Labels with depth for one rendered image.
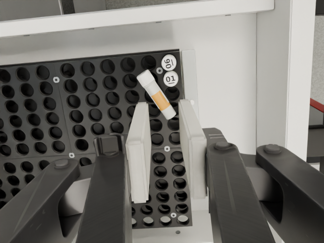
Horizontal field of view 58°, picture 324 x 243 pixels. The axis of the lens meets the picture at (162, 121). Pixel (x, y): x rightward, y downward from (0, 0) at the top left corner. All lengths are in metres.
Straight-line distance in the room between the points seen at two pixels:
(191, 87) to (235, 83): 0.05
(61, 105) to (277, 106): 0.19
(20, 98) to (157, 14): 0.14
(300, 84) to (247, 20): 0.11
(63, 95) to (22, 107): 0.04
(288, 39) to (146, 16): 0.11
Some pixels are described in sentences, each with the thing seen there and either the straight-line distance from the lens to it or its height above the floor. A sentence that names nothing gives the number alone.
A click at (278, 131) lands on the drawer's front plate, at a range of 0.27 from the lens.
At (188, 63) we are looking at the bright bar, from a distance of 0.31.
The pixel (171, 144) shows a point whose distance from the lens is 0.27.
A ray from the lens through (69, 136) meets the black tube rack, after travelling 0.29.
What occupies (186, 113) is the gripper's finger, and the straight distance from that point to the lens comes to 0.16.
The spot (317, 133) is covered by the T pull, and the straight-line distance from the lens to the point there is 0.29.
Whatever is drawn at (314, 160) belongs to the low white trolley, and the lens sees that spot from 0.49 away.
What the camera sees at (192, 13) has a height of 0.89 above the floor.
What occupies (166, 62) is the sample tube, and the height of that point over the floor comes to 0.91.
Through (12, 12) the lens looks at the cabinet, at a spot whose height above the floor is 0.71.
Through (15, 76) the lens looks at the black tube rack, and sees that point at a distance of 0.29.
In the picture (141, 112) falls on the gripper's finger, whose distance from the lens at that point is 0.17.
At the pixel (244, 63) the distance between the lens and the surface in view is 0.33.
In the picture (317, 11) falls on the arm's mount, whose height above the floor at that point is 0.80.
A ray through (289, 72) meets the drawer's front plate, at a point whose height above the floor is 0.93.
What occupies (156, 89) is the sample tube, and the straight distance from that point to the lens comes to 0.25.
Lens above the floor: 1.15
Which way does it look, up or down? 72 degrees down
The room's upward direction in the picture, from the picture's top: 171 degrees counter-clockwise
